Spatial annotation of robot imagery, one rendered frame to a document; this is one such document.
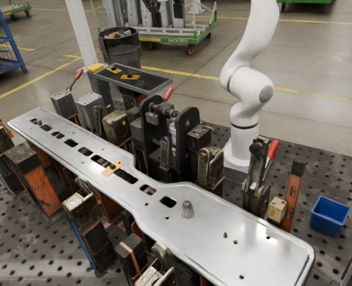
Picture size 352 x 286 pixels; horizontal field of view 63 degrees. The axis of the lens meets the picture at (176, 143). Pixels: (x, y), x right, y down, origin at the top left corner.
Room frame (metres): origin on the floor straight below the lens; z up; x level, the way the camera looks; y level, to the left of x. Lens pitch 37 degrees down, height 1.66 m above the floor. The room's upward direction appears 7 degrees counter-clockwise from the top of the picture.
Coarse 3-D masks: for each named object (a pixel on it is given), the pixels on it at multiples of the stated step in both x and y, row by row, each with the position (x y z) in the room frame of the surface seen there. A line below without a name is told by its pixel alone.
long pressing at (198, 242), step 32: (32, 128) 1.12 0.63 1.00; (64, 128) 1.08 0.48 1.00; (64, 160) 0.85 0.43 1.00; (128, 160) 0.80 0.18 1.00; (128, 192) 0.64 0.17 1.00; (160, 192) 0.63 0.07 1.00; (192, 192) 0.61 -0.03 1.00; (160, 224) 0.51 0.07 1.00; (192, 224) 0.49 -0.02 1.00; (224, 224) 0.48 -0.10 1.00; (256, 224) 0.47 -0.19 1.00; (192, 256) 0.40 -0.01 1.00; (224, 256) 0.39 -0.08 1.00; (256, 256) 0.38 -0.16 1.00; (288, 256) 0.36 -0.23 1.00
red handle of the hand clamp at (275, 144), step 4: (276, 140) 0.63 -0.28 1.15; (272, 144) 0.62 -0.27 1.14; (276, 144) 0.61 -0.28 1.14; (272, 148) 0.61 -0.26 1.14; (276, 148) 0.61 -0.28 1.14; (268, 152) 0.60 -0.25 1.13; (272, 152) 0.60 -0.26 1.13; (268, 156) 0.59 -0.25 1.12; (272, 156) 0.59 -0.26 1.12; (268, 160) 0.59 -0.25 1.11; (268, 164) 0.58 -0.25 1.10; (264, 172) 0.57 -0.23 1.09; (252, 184) 0.54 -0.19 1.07; (252, 188) 0.53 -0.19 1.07
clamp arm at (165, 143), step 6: (162, 138) 0.78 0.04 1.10; (168, 138) 0.77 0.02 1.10; (162, 144) 0.77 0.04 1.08; (168, 144) 0.76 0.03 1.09; (162, 150) 0.77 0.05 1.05; (168, 150) 0.75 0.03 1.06; (162, 156) 0.76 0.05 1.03; (168, 156) 0.75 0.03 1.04; (162, 162) 0.76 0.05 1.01; (168, 162) 0.75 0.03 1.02; (168, 168) 0.74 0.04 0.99
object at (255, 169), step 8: (256, 136) 0.57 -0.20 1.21; (256, 144) 0.53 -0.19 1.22; (264, 144) 0.54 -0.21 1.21; (256, 152) 0.52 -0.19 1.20; (264, 152) 0.54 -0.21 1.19; (256, 160) 0.55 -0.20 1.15; (264, 160) 0.54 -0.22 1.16; (256, 168) 0.55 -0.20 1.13; (264, 168) 0.54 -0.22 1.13; (248, 176) 0.55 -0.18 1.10; (256, 176) 0.54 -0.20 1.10; (248, 184) 0.54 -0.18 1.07; (256, 184) 0.53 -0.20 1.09; (256, 192) 0.52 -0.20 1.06
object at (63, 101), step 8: (56, 96) 1.28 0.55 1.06; (64, 96) 1.28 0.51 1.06; (72, 96) 1.31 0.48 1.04; (56, 104) 1.26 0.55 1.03; (64, 104) 1.27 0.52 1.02; (72, 104) 1.30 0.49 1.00; (56, 112) 1.29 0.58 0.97; (64, 112) 1.26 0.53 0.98; (72, 112) 1.29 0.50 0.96; (72, 120) 1.28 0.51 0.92
